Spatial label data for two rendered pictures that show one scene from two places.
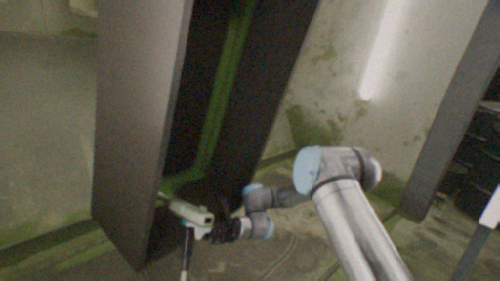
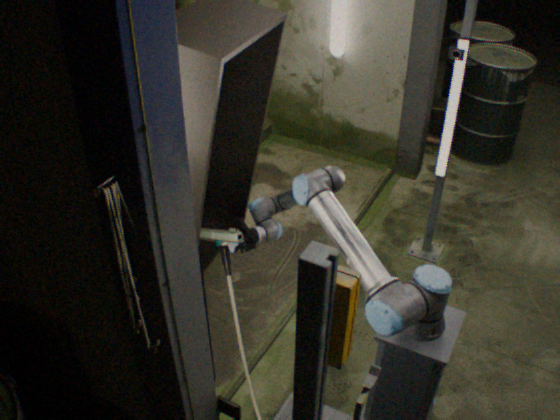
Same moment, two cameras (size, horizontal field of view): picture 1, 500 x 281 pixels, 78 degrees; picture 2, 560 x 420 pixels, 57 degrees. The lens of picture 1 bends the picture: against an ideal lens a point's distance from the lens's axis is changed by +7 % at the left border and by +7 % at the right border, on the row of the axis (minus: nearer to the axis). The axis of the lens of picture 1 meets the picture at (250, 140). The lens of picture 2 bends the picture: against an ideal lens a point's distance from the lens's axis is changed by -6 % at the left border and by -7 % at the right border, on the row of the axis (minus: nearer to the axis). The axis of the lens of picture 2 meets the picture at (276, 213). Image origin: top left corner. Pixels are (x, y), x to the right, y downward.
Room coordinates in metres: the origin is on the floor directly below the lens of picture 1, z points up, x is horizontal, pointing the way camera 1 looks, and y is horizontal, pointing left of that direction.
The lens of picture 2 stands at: (-1.13, 0.35, 2.29)
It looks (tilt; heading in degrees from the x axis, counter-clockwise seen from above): 36 degrees down; 347
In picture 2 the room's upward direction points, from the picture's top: straight up
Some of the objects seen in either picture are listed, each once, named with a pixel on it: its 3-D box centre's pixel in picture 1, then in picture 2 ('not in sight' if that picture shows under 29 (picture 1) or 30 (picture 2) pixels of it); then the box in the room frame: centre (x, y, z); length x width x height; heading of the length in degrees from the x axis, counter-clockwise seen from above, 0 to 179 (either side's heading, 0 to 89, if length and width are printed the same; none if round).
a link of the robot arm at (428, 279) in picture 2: not in sight; (428, 292); (0.19, -0.54, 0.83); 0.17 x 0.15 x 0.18; 110
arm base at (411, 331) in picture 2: not in sight; (423, 315); (0.19, -0.55, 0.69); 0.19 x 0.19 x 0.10
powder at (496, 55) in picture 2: not in sight; (499, 57); (2.42, -2.26, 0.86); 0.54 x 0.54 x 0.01
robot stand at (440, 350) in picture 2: not in sight; (409, 372); (0.19, -0.55, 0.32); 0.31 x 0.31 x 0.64; 49
